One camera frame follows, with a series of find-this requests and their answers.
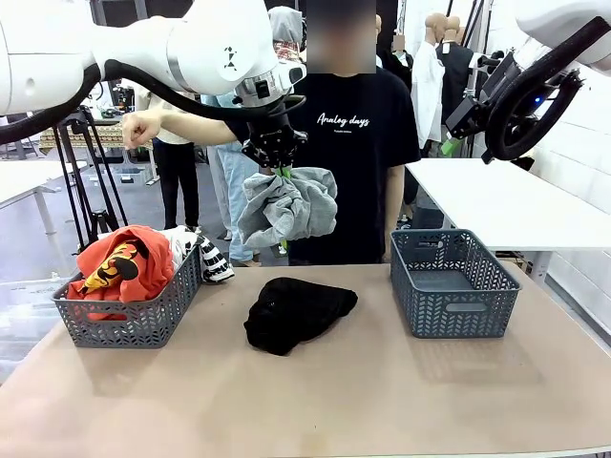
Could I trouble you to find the grey plastic woven basket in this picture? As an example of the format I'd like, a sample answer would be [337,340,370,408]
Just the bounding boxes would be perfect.
[389,227,522,340]
[51,237,202,349]

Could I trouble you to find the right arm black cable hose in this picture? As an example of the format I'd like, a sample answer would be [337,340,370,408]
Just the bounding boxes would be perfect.
[480,15,611,164]

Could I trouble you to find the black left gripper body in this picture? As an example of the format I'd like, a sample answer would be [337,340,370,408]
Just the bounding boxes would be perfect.
[241,105,309,169]

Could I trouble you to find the mannequin in grey hood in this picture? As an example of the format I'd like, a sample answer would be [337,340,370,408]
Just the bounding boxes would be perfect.
[265,5,307,64]

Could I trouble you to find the person's right hand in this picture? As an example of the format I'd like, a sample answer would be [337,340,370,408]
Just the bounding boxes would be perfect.
[120,111,164,152]

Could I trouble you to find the person's right forearm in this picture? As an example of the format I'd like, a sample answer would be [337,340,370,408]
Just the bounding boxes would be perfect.
[159,106,241,145]

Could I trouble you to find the mannequin in teal fleece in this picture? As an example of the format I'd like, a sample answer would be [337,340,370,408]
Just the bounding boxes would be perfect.
[200,93,263,267]

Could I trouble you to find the black camera tripod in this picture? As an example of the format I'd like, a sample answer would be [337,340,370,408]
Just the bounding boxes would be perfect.
[51,105,129,254]

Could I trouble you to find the black trousers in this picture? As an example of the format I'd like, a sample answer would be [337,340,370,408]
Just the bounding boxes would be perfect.
[242,276,360,357]

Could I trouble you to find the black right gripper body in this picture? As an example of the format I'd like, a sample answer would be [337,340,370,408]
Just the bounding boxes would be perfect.
[445,51,522,141]

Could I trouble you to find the mannequin in white shirt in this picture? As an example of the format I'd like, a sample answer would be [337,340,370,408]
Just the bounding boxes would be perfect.
[411,12,448,150]

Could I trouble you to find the mannequin in beige shirt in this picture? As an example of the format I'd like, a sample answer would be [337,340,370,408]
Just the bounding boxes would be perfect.
[134,80,201,231]

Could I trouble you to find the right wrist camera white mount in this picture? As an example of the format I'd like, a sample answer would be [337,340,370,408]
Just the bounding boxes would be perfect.
[470,49,506,71]

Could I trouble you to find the table with patterned cloth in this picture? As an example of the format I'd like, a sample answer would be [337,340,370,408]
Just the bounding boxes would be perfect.
[39,121,155,155]

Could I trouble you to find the person in black t-shirt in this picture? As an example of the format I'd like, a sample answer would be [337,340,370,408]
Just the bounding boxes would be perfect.
[222,0,422,266]

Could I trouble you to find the orange t-shirt yellow print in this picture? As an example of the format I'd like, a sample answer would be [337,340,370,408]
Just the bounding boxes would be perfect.
[66,224,177,323]

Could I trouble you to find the grey sweat shorts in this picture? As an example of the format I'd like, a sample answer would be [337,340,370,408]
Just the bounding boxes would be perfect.
[236,166,340,250]

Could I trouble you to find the mannequin in black shirt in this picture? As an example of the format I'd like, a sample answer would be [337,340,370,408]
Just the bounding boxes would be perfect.
[436,16,479,126]

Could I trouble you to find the person's left forearm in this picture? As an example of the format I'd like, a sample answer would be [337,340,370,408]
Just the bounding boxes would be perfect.
[383,164,407,239]

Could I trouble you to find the white printed t-shirt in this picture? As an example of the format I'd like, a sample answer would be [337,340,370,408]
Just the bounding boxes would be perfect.
[97,224,237,284]

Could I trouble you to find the white table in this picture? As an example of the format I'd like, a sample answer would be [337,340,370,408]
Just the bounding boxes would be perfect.
[0,159,90,239]
[403,156,611,253]

